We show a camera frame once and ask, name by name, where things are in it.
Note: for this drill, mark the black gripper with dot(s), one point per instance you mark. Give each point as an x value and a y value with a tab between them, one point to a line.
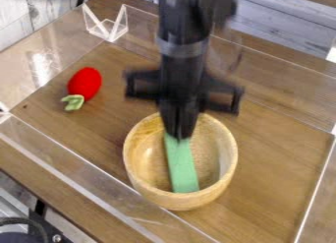
180	84

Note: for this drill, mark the green rectangular block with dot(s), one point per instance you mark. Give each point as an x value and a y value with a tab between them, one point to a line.
182	174

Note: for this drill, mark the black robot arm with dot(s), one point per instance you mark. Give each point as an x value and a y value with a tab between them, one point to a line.
185	22

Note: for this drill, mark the brown wooden bowl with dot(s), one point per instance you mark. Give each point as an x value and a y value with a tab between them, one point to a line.
214	154

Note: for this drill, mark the red plush strawberry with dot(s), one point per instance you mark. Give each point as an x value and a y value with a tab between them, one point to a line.
82	87

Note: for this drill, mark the clear acrylic tray wall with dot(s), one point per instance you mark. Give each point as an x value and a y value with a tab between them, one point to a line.
64	154

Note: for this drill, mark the clear acrylic corner bracket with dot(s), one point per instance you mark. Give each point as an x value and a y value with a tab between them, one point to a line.
106	29

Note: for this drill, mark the black clamp mount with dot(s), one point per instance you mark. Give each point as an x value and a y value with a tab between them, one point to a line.
22	225

